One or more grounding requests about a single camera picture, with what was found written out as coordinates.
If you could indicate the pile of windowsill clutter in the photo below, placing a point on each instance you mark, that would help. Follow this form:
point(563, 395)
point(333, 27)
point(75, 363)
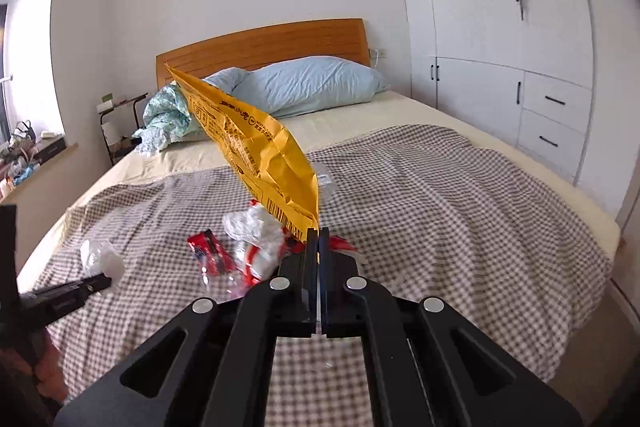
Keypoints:
point(20, 147)

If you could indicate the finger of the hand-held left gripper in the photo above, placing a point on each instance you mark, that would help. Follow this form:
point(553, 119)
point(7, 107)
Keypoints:
point(65, 299)

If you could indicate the yellow snack bag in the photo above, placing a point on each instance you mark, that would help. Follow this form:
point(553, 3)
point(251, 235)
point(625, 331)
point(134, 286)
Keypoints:
point(250, 142)

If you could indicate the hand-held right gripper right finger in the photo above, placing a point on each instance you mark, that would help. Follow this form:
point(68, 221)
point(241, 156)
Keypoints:
point(340, 287)

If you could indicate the white wall socket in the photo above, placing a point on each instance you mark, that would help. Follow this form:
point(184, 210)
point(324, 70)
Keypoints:
point(380, 53)

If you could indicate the red snack wrapper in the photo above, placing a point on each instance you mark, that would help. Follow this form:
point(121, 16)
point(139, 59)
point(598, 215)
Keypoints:
point(210, 252)

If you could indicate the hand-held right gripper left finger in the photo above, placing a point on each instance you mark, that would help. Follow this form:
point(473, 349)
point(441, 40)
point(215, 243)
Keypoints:
point(295, 287)

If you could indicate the checkered blanket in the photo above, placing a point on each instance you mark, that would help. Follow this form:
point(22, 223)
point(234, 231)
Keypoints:
point(450, 217)

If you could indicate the black flat box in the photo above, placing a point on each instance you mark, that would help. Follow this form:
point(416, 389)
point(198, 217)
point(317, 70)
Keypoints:
point(50, 149)

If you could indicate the black frame bedside table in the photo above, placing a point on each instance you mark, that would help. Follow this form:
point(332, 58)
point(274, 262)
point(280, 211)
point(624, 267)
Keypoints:
point(127, 102)

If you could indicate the wooden windowsill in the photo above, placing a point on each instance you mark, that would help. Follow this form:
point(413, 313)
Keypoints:
point(60, 157)

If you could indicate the wooden bed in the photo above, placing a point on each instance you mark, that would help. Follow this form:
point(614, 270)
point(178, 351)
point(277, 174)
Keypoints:
point(350, 127)

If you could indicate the white red wrapper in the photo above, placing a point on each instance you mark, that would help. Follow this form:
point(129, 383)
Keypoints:
point(255, 232)

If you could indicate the clear plastic container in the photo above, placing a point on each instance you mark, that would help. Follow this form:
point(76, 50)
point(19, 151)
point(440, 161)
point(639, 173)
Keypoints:
point(327, 182)

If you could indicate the green floral quilt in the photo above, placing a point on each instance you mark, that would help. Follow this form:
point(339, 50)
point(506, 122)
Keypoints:
point(165, 117)

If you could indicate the clear plastic bag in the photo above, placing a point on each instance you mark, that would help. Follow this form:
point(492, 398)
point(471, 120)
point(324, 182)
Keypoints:
point(100, 257)

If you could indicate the white wardrobe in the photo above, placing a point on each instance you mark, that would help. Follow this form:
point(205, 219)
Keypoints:
point(475, 7)

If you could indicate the light blue pillow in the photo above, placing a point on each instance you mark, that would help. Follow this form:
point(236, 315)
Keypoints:
point(310, 84)

